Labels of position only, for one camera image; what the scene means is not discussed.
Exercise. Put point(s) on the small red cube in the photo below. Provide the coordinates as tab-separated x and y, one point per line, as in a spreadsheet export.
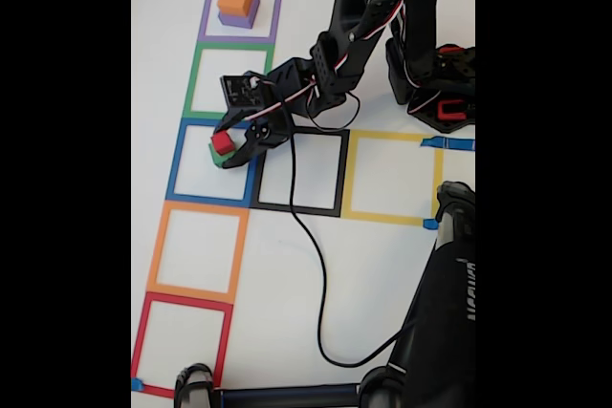
221	142

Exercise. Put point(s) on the green cube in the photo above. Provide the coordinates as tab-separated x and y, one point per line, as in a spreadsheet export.
221	159

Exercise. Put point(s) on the large purple cube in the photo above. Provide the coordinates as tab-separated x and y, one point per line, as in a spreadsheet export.
239	21

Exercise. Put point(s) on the blue tape strip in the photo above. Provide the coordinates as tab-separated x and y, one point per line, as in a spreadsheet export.
454	144

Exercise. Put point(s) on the small blue tape piece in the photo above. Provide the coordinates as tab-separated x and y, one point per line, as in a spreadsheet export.
137	384
430	224

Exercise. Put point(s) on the black tripod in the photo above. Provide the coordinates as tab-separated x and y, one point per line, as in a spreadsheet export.
440	331

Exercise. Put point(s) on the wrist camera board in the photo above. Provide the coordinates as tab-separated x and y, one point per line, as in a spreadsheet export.
241	90

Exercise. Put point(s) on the purple square frame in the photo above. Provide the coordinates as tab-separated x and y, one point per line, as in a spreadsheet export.
234	39

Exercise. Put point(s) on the black square frame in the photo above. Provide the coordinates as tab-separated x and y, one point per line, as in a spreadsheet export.
296	208

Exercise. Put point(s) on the blue square frame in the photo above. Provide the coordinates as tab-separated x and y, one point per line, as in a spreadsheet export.
205	199

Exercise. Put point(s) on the yellow square frame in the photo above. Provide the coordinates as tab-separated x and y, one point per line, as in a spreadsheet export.
382	217

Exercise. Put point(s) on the orange square frame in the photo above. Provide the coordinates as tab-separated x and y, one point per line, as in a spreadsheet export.
191	291

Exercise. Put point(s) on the red square frame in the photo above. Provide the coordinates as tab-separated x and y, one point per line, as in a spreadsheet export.
186	302

